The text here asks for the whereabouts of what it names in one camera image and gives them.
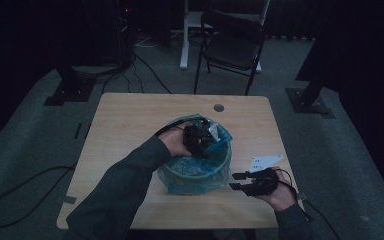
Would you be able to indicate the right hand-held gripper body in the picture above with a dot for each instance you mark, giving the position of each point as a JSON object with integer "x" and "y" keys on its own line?
{"x": 263, "y": 183}

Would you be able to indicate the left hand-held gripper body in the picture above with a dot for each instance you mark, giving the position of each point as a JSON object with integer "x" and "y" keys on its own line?
{"x": 196, "y": 136}

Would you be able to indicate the blue plastic bag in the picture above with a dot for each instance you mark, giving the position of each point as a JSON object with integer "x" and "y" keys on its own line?
{"x": 193, "y": 166}

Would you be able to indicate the green plastic bin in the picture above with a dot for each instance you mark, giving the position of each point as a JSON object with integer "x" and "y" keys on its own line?
{"x": 196, "y": 176}

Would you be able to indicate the person's left hand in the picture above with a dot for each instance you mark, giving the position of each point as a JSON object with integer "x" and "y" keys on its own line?
{"x": 175, "y": 141}

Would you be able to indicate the person's right hand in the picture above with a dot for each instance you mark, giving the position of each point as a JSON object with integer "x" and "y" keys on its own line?
{"x": 281, "y": 196}

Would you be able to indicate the grey table grommet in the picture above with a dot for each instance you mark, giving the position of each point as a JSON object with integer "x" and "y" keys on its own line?
{"x": 218, "y": 108}

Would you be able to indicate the grey tape piece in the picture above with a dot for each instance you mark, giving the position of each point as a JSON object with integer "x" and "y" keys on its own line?
{"x": 302, "y": 196}
{"x": 67, "y": 199}

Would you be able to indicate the black folding chair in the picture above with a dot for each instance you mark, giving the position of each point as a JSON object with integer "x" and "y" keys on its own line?
{"x": 233, "y": 50}

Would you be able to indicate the black stand base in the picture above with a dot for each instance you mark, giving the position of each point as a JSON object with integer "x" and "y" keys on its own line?
{"x": 308, "y": 100}
{"x": 71, "y": 91}

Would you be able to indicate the black floor strip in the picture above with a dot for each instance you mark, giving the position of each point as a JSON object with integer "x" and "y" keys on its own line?
{"x": 77, "y": 130}

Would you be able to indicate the dark equipment tower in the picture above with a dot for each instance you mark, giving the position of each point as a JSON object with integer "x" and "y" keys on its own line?
{"x": 125, "y": 33}

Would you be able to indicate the dark curtain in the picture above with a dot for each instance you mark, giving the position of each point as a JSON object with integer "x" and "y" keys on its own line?
{"x": 363, "y": 66}
{"x": 20, "y": 50}

